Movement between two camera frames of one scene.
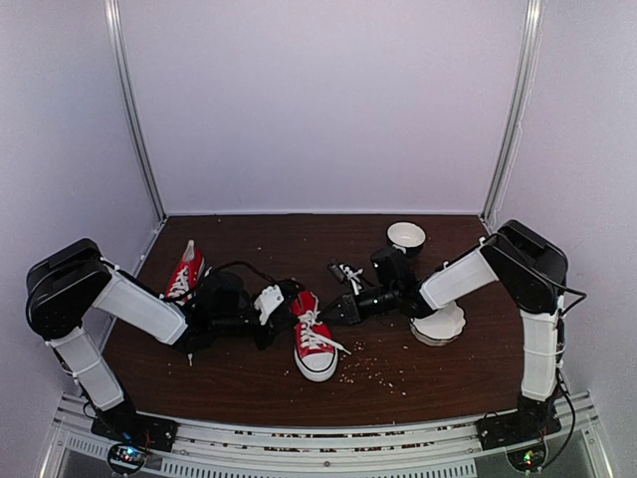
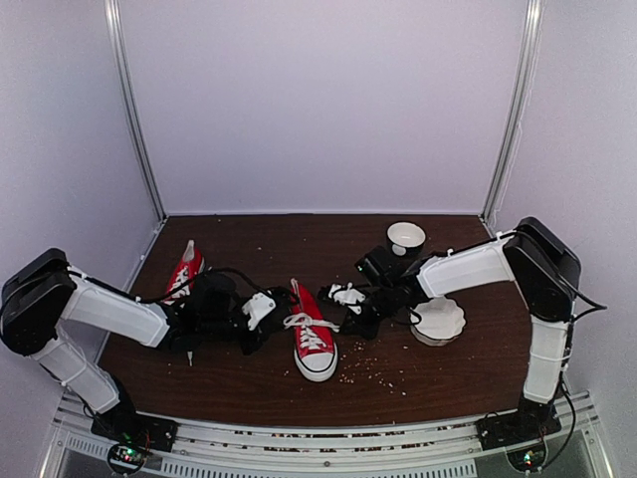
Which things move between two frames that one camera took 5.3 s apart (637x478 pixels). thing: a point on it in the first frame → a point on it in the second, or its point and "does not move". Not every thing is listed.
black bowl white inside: [406, 234] does not move
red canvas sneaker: [186, 276] does not move
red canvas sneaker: [315, 351] does not move
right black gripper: [334, 320] → [357, 326]
